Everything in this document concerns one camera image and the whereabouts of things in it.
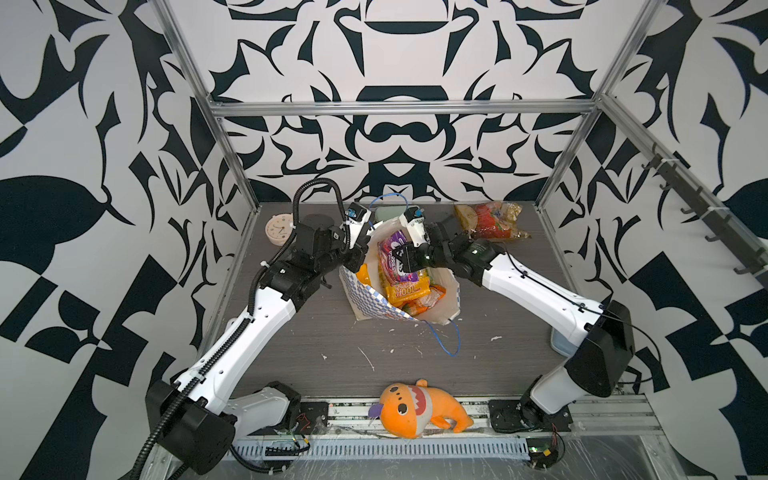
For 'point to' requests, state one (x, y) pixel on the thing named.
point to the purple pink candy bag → (391, 270)
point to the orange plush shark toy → (411, 410)
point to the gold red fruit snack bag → (495, 219)
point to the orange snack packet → (363, 274)
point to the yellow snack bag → (410, 286)
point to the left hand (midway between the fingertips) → (368, 230)
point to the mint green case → (383, 213)
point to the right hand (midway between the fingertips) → (395, 252)
